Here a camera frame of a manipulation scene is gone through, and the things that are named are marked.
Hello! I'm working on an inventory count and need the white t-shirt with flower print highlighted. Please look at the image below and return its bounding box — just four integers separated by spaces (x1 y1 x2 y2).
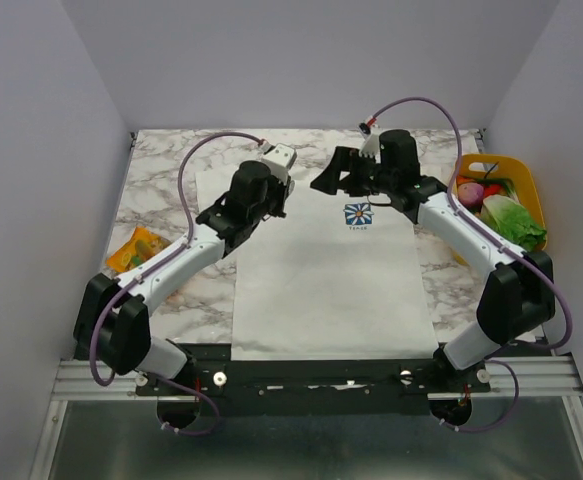
203 167 438 360

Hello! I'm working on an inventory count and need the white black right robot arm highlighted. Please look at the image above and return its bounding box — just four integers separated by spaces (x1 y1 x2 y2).
310 129 555 392

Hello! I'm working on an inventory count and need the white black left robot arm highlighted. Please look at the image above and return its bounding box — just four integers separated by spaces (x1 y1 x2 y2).
74 159 293 395

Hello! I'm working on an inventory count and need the purple toy onion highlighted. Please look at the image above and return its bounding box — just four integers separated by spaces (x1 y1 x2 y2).
457 182 485 208

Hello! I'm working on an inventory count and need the red toy tomato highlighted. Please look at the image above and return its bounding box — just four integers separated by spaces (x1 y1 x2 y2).
484 184 503 197

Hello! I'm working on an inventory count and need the green toy cabbage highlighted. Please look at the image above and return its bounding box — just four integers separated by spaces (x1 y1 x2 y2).
480 195 547 251

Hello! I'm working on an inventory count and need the yellow plastic basket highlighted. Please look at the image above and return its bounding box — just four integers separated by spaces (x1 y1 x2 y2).
453 154 547 251

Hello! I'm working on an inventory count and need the orange snack bag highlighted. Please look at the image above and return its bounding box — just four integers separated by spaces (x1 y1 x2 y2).
105 226 171 273

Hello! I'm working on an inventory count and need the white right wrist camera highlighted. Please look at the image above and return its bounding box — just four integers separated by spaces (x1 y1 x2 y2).
358 131 381 161

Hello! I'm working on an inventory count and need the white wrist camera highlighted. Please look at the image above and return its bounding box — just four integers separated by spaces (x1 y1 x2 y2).
358 131 381 161
261 144 297 185

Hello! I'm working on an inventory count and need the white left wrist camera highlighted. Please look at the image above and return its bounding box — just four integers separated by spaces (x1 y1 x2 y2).
261 144 297 185

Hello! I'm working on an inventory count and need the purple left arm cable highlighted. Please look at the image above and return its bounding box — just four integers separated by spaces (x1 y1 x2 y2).
88 131 272 435

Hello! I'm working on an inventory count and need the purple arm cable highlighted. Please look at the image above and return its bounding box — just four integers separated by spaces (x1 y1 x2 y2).
358 96 572 434
88 131 272 435

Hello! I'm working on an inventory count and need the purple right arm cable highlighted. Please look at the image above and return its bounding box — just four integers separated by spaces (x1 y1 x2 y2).
358 96 572 434

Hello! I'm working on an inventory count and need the black mounting base plate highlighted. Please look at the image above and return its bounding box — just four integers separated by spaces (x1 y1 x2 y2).
136 344 490 420

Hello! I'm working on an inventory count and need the aluminium rail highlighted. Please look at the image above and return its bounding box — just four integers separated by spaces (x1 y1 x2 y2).
52 353 583 401

